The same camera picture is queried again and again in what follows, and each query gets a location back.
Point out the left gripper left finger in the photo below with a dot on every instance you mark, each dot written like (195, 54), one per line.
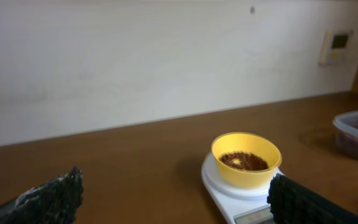
(54, 202)

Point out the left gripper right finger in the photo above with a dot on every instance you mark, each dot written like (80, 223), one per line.
(292, 203)

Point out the red beans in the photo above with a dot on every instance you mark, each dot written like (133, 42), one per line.
(244, 161)

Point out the white digital kitchen scale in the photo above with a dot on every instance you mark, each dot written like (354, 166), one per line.
(237, 205)

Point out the yellow plastic bowl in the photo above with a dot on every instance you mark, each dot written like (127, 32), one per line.
(248, 143)

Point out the white wall outlet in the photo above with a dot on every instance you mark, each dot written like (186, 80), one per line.
(334, 47)

